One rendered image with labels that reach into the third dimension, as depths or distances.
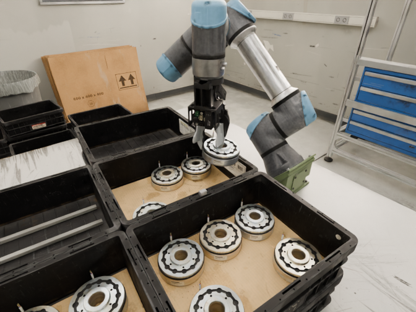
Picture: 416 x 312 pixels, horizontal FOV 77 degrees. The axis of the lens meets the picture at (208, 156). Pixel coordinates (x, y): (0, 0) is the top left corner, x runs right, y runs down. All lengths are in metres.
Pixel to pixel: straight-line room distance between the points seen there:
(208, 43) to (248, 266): 0.50
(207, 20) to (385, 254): 0.81
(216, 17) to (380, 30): 2.81
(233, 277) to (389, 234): 0.59
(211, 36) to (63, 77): 2.92
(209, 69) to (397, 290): 0.74
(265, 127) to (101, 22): 2.94
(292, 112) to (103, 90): 2.83
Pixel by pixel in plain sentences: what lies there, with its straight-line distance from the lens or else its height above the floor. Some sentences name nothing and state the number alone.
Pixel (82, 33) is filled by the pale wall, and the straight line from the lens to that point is 3.61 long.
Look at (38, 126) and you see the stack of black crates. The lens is 2.34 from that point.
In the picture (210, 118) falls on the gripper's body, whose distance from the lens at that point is 0.63.
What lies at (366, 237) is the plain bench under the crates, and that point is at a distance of 1.01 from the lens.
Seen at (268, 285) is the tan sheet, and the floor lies 0.83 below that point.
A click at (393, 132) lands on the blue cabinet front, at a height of 0.45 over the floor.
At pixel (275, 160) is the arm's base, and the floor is 0.84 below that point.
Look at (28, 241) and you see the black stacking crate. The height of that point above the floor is 0.83.
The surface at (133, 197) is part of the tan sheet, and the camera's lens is 0.84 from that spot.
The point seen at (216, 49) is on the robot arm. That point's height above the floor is 1.26.
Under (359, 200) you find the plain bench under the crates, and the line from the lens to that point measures 1.14.
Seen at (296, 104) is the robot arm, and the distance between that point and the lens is 0.99.
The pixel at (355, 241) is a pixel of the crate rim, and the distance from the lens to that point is 0.64.
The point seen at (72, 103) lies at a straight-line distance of 3.44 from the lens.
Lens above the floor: 1.36
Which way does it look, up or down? 32 degrees down
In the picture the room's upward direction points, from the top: straight up
